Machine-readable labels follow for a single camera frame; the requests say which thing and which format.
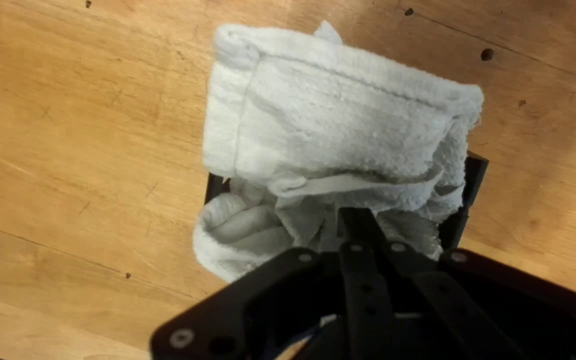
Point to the black perforated box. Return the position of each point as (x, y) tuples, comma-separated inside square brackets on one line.
[(451, 228)]

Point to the white cloth towel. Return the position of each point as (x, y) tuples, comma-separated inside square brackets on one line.
[(304, 124)]

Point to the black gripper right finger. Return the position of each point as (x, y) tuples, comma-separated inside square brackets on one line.
[(467, 323)]

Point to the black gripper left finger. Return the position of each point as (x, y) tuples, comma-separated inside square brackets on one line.
[(368, 311)]

